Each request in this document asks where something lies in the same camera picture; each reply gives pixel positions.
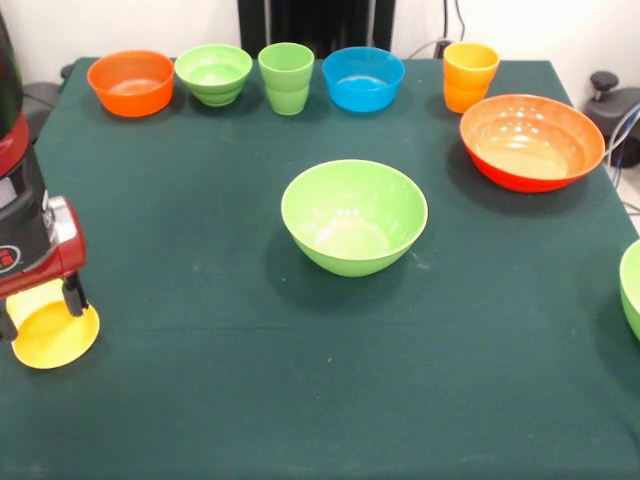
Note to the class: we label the large green plastic bowl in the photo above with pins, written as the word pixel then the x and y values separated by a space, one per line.
pixel 631 290
pixel 354 210

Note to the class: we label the dark green table cloth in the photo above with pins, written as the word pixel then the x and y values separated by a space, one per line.
pixel 325 360

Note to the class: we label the large orange plastic bowl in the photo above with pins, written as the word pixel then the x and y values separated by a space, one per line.
pixel 532 145

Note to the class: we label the blue plastic bowl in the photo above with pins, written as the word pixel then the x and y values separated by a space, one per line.
pixel 363 80

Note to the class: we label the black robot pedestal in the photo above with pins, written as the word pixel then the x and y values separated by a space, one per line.
pixel 315 22

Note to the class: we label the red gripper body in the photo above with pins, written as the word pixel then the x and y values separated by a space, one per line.
pixel 65 260

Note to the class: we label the black knobbed equipment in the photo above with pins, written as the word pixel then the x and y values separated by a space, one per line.
pixel 615 115

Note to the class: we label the green plastic cup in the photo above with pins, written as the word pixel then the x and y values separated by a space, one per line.
pixel 286 85

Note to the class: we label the small green plastic bowl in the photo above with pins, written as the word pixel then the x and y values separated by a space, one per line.
pixel 215 70

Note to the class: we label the small orange plastic bowl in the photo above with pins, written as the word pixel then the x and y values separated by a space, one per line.
pixel 132 80

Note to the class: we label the yellow plastic cup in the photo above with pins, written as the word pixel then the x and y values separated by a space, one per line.
pixel 50 340
pixel 470 80

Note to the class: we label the black power plug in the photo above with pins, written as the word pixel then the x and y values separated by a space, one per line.
pixel 443 48

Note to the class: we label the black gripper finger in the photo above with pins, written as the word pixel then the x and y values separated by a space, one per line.
pixel 7 325
pixel 76 297

